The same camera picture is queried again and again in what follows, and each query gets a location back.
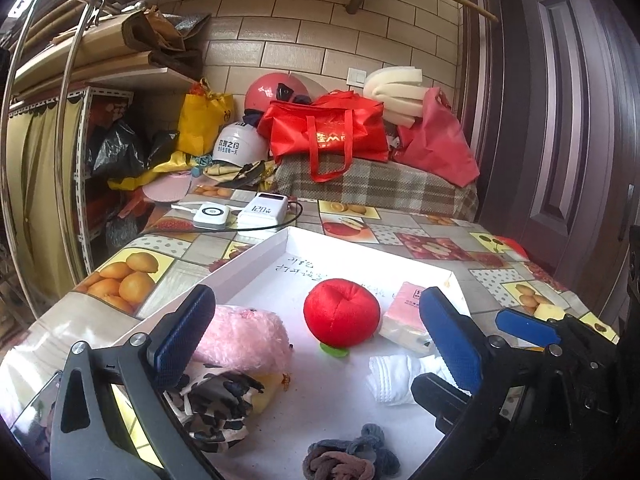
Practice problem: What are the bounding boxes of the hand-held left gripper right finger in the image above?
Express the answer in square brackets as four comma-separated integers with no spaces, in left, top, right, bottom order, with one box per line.
[419,287,582,480]

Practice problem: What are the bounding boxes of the brown paper bag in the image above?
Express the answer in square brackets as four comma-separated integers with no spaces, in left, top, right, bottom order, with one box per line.
[122,2,211,54]

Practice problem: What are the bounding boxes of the white helmet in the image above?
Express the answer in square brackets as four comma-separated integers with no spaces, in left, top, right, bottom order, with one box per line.
[210,122,271,167]

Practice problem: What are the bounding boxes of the pink hat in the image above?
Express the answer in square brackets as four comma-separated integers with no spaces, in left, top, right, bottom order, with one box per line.
[142,170,193,203]

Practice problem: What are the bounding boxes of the tissue pack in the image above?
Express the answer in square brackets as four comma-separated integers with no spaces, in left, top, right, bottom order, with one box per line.
[378,280,436,356]

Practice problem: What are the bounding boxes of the white socks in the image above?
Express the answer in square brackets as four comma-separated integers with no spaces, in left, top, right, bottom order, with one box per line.
[367,354,471,406]

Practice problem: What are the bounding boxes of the plaid cloth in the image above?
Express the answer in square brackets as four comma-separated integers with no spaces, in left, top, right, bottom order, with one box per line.
[272,152,478,221]

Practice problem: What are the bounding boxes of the metal shelf rack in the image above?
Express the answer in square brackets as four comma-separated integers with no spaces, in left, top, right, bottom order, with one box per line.
[0,0,107,311]

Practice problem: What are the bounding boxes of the yellow patterned cloth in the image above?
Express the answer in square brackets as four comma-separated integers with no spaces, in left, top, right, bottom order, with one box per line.
[205,160,276,188]

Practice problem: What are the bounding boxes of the white foam pieces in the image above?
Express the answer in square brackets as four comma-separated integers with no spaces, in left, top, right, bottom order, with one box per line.
[362,66,433,128]

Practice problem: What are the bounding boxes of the white tray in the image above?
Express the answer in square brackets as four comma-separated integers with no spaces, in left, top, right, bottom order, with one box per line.
[107,226,473,480]

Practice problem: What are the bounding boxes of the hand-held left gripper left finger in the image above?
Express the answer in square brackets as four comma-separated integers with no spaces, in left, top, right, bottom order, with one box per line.
[50,284,223,480]

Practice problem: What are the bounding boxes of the black plastic bag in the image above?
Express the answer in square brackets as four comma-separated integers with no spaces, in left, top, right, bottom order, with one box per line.
[90,119,180,181]

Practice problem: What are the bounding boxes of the brown panelled door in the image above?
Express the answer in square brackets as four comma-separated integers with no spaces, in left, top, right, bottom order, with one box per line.
[460,0,640,281]

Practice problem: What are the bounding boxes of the wooden boards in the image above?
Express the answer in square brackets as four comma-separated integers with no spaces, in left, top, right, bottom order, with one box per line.
[10,10,201,101]

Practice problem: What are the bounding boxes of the pink plush toy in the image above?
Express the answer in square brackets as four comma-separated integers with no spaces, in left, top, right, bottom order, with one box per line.
[192,304,293,376]

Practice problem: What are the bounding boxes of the black cable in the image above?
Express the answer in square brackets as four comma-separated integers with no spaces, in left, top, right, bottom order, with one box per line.
[172,200,306,235]

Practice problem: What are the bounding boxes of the yellow plastic bag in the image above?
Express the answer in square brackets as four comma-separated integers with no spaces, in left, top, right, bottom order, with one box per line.
[107,152,193,192]

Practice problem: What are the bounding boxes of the camouflage pattern glove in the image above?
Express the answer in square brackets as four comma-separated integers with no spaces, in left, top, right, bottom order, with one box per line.
[162,362,266,453]

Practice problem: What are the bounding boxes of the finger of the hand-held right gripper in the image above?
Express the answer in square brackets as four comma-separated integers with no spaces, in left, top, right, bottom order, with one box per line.
[495,309,620,361]
[411,374,474,437]

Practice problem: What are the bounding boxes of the small white power bank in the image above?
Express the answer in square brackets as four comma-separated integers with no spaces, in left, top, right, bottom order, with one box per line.
[192,201,231,231]

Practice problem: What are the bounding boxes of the red handbag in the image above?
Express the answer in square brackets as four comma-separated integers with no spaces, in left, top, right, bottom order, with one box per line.
[257,90,391,183]

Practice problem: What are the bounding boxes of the red plush apple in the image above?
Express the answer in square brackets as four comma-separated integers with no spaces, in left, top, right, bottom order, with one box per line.
[303,277,382,359]

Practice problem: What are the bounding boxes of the beige curtain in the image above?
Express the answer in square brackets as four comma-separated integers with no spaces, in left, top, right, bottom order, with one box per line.
[0,100,86,311]

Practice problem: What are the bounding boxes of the red helmet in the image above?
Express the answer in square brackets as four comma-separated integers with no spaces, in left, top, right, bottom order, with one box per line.
[244,72,313,116]

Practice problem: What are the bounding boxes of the brown sock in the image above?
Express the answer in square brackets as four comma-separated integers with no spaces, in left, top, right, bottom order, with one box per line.
[303,447,376,480]

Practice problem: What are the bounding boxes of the pink-red fabric bag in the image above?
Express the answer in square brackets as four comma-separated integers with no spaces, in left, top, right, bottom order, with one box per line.
[392,87,481,186]

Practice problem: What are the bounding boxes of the large white power bank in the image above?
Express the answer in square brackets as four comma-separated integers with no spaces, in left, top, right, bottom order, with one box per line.
[236,192,292,227]

